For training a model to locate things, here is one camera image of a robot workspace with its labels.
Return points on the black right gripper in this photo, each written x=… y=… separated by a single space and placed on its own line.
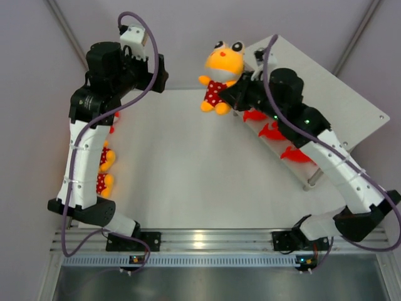
x=236 y=95

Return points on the yellow plush polka-dot front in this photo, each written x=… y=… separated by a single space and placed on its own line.
x=104 y=184

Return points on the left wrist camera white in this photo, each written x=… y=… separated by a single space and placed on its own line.
x=132 y=40

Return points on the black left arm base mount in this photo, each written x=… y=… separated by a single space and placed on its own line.
x=119 y=244

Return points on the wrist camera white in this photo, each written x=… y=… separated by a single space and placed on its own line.
x=259 y=55
x=132 y=40

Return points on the yellow plush polka-dot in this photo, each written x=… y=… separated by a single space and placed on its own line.
x=104 y=184
x=224 y=66
x=107 y=158

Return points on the red shark plush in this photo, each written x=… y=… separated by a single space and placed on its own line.
x=254 y=115
x=271 y=132
x=116 y=118
x=293 y=154

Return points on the white slotted cable duct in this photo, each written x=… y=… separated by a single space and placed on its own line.
x=159 y=260

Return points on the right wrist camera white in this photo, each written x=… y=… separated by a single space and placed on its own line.
x=259 y=55

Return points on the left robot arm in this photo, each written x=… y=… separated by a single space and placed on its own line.
x=90 y=116

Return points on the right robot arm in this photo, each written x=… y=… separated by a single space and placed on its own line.
x=366 y=202

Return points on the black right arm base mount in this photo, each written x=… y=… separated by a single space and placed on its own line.
x=290 y=241

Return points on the white two-tier shelf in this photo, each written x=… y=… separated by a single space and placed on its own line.
x=352 y=117

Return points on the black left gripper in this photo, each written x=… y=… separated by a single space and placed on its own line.
x=126 y=57

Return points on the red shark plush back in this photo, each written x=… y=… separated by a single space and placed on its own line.
x=254 y=115

